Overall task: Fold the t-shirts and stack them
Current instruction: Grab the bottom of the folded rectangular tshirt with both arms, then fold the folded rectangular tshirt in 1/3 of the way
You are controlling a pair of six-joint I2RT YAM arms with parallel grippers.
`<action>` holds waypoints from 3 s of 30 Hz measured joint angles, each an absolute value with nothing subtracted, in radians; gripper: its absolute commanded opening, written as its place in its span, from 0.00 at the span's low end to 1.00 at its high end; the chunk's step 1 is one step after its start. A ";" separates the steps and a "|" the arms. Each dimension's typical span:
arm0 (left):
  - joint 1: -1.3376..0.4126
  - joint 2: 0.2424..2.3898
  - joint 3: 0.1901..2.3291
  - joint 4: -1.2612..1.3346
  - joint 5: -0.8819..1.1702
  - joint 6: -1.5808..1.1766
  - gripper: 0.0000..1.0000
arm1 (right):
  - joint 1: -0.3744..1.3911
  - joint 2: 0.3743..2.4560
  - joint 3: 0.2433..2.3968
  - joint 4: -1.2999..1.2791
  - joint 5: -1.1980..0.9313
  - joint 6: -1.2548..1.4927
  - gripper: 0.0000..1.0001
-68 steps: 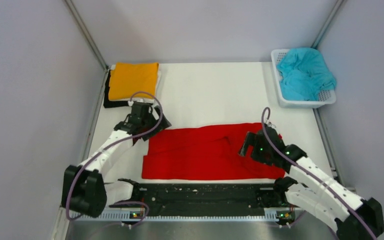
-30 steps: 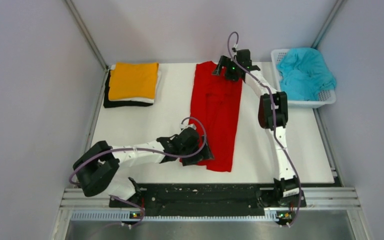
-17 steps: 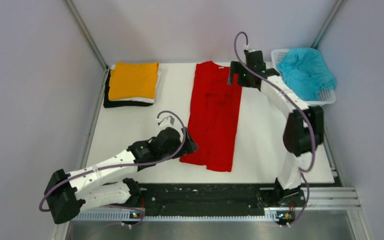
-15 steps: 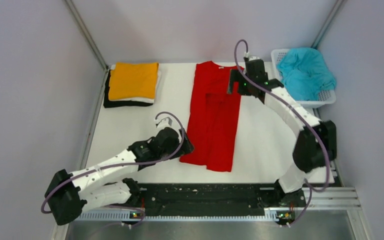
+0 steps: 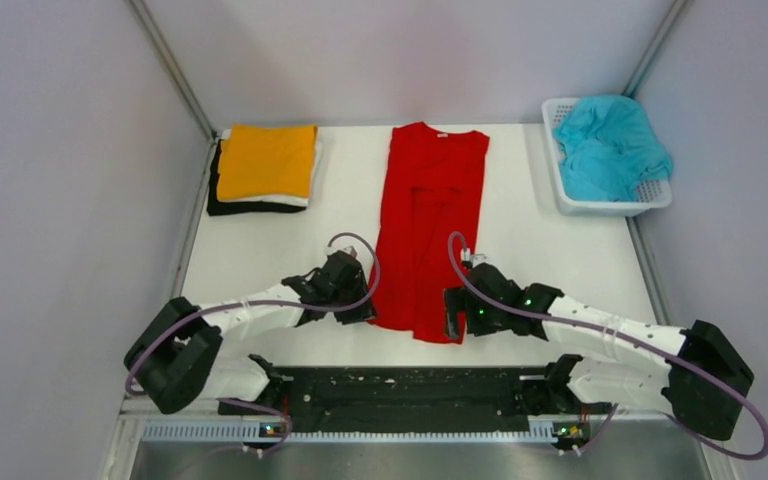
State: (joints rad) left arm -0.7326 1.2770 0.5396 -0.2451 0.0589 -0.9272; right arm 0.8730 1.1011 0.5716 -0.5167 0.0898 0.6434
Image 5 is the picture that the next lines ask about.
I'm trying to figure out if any red t-shirt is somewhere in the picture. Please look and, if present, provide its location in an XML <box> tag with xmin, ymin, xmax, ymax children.
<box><xmin>373</xmin><ymin>122</ymin><xmax>490</xmax><ymax>344</ymax></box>

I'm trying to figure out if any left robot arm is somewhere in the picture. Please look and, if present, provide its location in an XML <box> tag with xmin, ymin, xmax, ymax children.
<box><xmin>124</xmin><ymin>249</ymin><xmax>375</xmax><ymax>414</ymax></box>

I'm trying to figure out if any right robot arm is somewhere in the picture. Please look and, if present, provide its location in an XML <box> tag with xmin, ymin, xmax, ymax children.
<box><xmin>443</xmin><ymin>263</ymin><xmax>754</xmax><ymax>441</ymax></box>

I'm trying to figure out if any orange folded t-shirt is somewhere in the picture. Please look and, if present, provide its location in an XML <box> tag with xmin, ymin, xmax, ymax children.
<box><xmin>216</xmin><ymin>123</ymin><xmax>319</xmax><ymax>203</ymax></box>

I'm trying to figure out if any black folded t-shirt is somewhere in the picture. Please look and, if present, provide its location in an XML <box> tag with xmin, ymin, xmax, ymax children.
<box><xmin>206</xmin><ymin>141</ymin><xmax>307</xmax><ymax>217</ymax></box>

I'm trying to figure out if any teal t-shirt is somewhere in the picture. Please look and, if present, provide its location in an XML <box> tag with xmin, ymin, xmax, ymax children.
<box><xmin>552</xmin><ymin>95</ymin><xmax>674</xmax><ymax>203</ymax></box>

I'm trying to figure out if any white plastic basket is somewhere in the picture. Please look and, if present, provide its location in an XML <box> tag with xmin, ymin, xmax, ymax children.
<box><xmin>541</xmin><ymin>97</ymin><xmax>673</xmax><ymax>217</ymax></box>

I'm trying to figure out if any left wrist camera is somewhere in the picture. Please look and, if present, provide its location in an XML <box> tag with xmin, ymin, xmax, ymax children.
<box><xmin>324</xmin><ymin>245</ymin><xmax>358</xmax><ymax>258</ymax></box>

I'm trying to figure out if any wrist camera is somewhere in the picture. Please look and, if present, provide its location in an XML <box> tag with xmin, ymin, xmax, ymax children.
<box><xmin>460</xmin><ymin>248</ymin><xmax>487</xmax><ymax>270</ymax></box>
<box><xmin>324</xmin><ymin>245</ymin><xmax>358</xmax><ymax>258</ymax></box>

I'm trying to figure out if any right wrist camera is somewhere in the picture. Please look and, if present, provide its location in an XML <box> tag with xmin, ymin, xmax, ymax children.
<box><xmin>460</xmin><ymin>248</ymin><xmax>487</xmax><ymax>270</ymax></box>

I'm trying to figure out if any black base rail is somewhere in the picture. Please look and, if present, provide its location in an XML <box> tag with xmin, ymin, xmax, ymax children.
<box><xmin>255</xmin><ymin>367</ymin><xmax>610</xmax><ymax>434</ymax></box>

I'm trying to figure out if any left aluminium corner post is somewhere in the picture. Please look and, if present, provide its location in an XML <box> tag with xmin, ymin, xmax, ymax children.
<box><xmin>124</xmin><ymin>0</ymin><xmax>215</xmax><ymax>140</ymax></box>

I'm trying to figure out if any aluminium corner post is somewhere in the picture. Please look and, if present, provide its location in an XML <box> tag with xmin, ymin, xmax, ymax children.
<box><xmin>124</xmin><ymin>0</ymin><xmax>215</xmax><ymax>140</ymax></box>
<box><xmin>622</xmin><ymin>0</ymin><xmax>695</xmax><ymax>98</ymax></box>

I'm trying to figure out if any right aluminium corner post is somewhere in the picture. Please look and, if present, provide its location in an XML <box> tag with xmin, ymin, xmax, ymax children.
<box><xmin>622</xmin><ymin>0</ymin><xmax>695</xmax><ymax>98</ymax></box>

